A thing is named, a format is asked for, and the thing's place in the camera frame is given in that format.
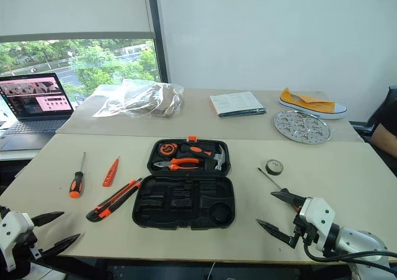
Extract black office chair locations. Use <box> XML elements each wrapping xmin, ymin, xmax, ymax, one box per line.
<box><xmin>349</xmin><ymin>85</ymin><xmax>397</xmax><ymax>138</ymax></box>

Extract round metal steamer rack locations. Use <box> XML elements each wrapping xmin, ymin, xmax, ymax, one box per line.
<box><xmin>273</xmin><ymin>109</ymin><xmax>329</xmax><ymax>143</ymax></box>

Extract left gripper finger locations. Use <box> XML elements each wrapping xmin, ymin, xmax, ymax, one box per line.
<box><xmin>30</xmin><ymin>211</ymin><xmax>65</xmax><ymax>227</ymax></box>
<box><xmin>40</xmin><ymin>232</ymin><xmax>83</xmax><ymax>260</ymax></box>

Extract yellow canvas sneaker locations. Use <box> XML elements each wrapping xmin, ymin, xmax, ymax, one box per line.
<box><xmin>277</xmin><ymin>87</ymin><xmax>349</xmax><ymax>120</ymax></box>

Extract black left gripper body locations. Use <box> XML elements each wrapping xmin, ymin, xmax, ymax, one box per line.
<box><xmin>14</xmin><ymin>227</ymin><xmax>43</xmax><ymax>263</ymax></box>

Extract black plastic tool case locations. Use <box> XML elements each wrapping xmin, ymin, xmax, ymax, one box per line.
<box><xmin>132</xmin><ymin>135</ymin><xmax>236</xmax><ymax>230</ymax></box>

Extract claw hammer with orange grip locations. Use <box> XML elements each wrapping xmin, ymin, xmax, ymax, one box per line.
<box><xmin>180</xmin><ymin>143</ymin><xmax>230</xmax><ymax>172</ymax></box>

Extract long thin shaft screwdriver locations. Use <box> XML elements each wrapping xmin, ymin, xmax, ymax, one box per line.
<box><xmin>257</xmin><ymin>166</ymin><xmax>302</xmax><ymax>213</ymax></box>

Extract white roller blind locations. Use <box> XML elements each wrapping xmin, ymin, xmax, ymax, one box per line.
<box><xmin>0</xmin><ymin>0</ymin><xmax>155</xmax><ymax>43</ymax></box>

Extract clear plastic bag with paper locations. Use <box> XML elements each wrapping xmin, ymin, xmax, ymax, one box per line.
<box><xmin>92</xmin><ymin>78</ymin><xmax>185</xmax><ymax>120</ymax></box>

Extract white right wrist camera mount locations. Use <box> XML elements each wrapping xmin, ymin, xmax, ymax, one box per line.
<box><xmin>298</xmin><ymin>196</ymin><xmax>337</xmax><ymax>253</ymax></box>

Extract dark window frame post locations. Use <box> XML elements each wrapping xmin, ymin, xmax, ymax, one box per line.
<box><xmin>145</xmin><ymin>0</ymin><xmax>170</xmax><ymax>84</ymax></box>

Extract open dark laptop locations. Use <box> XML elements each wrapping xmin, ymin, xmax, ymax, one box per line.
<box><xmin>0</xmin><ymin>72</ymin><xmax>76</xmax><ymax>152</ymax></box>

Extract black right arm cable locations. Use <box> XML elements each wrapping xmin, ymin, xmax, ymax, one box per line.
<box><xmin>303</xmin><ymin>242</ymin><xmax>397</xmax><ymax>269</ymax></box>

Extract white printed booklet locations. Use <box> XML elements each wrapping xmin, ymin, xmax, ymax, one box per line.
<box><xmin>209</xmin><ymin>91</ymin><xmax>267</xmax><ymax>118</ymax></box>

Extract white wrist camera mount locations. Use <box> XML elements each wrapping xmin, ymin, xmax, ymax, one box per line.
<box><xmin>0</xmin><ymin>211</ymin><xmax>35</xmax><ymax>272</ymax></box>
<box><xmin>298</xmin><ymin>196</ymin><xmax>337</xmax><ymax>253</ymax></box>

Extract orange black utility knife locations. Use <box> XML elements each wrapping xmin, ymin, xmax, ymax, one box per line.
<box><xmin>86</xmin><ymin>177</ymin><xmax>144</xmax><ymax>223</ymax></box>

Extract orange voltage tester pen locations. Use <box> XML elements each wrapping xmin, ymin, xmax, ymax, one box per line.
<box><xmin>102</xmin><ymin>156</ymin><xmax>121</xmax><ymax>188</ymax></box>

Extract person's black shirt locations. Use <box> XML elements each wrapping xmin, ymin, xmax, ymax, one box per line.
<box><xmin>373</xmin><ymin>99</ymin><xmax>397</xmax><ymax>138</ymax></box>

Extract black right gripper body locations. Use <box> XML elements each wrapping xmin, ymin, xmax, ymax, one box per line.
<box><xmin>292</xmin><ymin>210</ymin><xmax>320</xmax><ymax>250</ymax></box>

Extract black electrical tape roll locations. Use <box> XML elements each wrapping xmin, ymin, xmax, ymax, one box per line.
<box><xmin>265</xmin><ymin>158</ymin><xmax>284</xmax><ymax>176</ymax></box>

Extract orange black tape measure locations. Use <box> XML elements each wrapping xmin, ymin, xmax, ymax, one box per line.
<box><xmin>158</xmin><ymin>143</ymin><xmax>179</xmax><ymax>157</ymax></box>

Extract screwdriver with orange capped handle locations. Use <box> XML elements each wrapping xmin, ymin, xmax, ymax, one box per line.
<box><xmin>68</xmin><ymin>151</ymin><xmax>87</xmax><ymax>199</ymax></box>

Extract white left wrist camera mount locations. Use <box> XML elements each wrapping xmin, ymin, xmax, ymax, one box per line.
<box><xmin>0</xmin><ymin>211</ymin><xmax>35</xmax><ymax>272</ymax></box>

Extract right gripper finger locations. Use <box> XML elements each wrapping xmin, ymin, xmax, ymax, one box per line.
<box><xmin>270</xmin><ymin>187</ymin><xmax>308</xmax><ymax>213</ymax></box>
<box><xmin>256</xmin><ymin>218</ymin><xmax>297</xmax><ymax>250</ymax></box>

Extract orange handled pliers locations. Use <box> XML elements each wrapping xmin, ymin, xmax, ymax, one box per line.
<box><xmin>152</xmin><ymin>157</ymin><xmax>201</xmax><ymax>171</ymax></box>

